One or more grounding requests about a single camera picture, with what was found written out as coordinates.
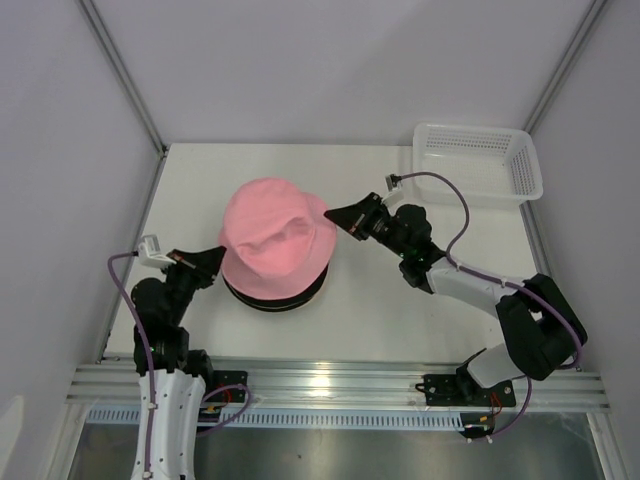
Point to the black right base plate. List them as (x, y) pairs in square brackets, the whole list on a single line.
[(450, 390)]

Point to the beige bucket hat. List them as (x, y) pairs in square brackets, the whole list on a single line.
[(300, 309)]

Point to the aluminium mounting rail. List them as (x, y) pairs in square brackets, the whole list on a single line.
[(335, 385)]

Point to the right aluminium frame post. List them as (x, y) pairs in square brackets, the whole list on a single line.
[(572, 52)]

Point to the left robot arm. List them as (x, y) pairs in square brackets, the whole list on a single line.
[(173, 379)]

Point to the white slotted cable duct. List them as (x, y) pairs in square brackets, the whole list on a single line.
[(358, 420)]

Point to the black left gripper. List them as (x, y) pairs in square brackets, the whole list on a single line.
[(207, 264)]

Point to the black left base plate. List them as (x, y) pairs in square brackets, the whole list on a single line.
[(224, 378)]

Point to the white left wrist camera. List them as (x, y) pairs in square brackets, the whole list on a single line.
[(150, 255)]

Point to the left aluminium frame post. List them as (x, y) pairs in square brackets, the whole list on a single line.
[(114, 58)]

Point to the aluminium frame post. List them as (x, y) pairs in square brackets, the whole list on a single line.
[(114, 58), (572, 52)]

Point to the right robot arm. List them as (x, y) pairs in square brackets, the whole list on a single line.
[(541, 331)]

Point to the white plastic basket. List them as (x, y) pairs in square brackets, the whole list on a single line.
[(492, 167)]

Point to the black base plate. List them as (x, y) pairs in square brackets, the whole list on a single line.
[(224, 378), (450, 390)]

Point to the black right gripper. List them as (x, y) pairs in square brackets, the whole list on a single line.
[(356, 217)]

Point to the pink hat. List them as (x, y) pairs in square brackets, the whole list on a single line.
[(277, 239)]

